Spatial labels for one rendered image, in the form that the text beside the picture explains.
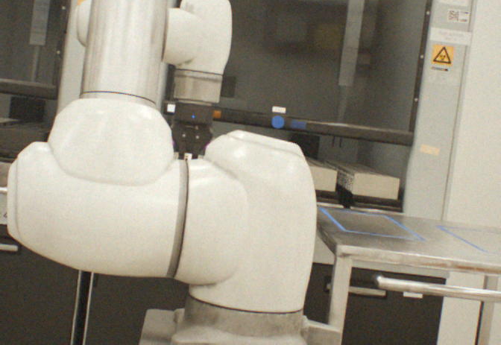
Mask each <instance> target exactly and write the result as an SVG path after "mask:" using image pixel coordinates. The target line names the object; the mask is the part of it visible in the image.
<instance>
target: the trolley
mask: <svg viewBox="0 0 501 345"><path fill-rule="evenodd" d="M315 234H316V235H317V236H318V237H320V239H321V240H322V241H323V242H324V243H325V245H327V246H328V248H329V249H330V250H331V251H332V253H333V255H334V256H335V257H334V262H333V273H332V279H331V285H330V295H329V301H328V308H327V318H326V323H325V324H328V325H331V326H336V327H338V328H339V329H340V330H341V331H339V334H340V335H341V336H342V329H343V323H344V318H345V313H346V308H347V296H348V291H349V285H350V274H351V268H352V263H353V259H354V260H360V261H367V262H379V263H385V264H392V265H404V266H410V267H417V268H429V269H435V270H447V271H453V272H459V273H472V274H479V275H485V278H484V282H483V289H482V290H481V289H475V288H463V287H456V286H450V285H437V284H431V283H425V282H413V281H406V280H399V279H394V278H387V277H384V276H383V275H382V274H381V273H378V272H376V273H374V274H373V276H372V281H373V282H374V283H375V284H376V285H377V286H378V287H379V288H380V289H383V290H389V291H402V292H409V293H415V294H428V295H434V296H440V297H452V298H459V299H466V300H478V301H481V304H480V310H479V319H478V325H477V330H476V335H475V341H474V345H489V339H490V333H491V324H492V319H493V313H494V303H501V292H499V291H497V282H498V277H501V227H490V226H484V225H478V224H466V223H459V222H453V221H442V220H435V219H428V218H418V217H411V216H405V215H393V214H386V213H380V212H369V211H362V210H356V209H345V208H338V207H331V206H320V205H316V226H315ZM339 345H341V337H340V344H339Z"/></svg>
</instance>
